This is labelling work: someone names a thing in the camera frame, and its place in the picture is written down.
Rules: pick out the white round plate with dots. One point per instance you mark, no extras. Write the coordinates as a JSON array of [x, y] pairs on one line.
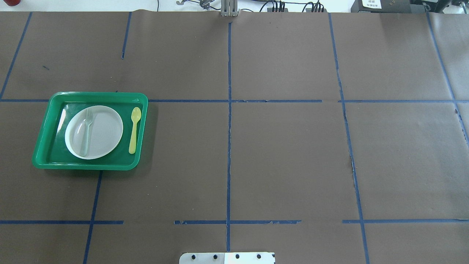
[[106, 132]]

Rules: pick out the white camera pole base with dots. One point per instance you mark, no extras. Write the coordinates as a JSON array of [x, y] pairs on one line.
[[228, 258]]

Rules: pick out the green plastic tray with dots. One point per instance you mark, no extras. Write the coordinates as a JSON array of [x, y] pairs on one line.
[[51, 152]]

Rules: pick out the yellow plastic spoon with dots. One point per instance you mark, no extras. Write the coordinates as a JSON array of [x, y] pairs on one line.
[[136, 115]]

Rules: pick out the clear plastic fork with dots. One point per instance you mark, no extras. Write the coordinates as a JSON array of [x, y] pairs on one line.
[[88, 121]]

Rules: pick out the brown paper table cover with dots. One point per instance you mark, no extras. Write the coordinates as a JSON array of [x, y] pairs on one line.
[[324, 138]]

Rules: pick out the grey metal bracket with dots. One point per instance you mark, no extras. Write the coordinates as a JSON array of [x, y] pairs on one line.
[[229, 8]]

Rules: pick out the red cylinder can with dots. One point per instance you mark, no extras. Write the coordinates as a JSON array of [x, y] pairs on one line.
[[12, 2]]

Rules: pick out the black box with label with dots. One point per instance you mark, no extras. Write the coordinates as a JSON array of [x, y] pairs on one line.
[[387, 6]]

